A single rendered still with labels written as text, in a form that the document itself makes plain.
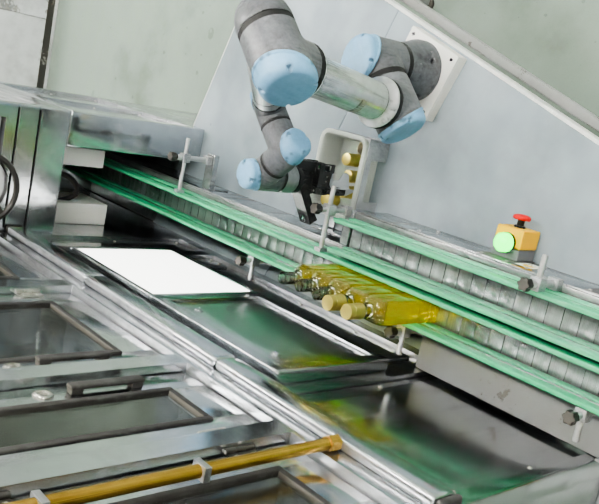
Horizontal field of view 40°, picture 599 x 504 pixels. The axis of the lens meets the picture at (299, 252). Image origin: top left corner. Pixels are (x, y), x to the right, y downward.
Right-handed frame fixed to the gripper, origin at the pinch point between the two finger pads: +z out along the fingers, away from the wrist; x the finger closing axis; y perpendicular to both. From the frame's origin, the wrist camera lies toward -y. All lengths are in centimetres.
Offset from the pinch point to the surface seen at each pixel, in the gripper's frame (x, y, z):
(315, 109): 22.7, 19.7, 5.5
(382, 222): -21.9, -3.5, -7.5
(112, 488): -67, -32, -103
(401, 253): -29.8, -9.2, -7.6
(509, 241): -56, 1, -4
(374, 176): -7.5, 5.8, 2.4
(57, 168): 74, -12, -45
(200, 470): -67, -32, -89
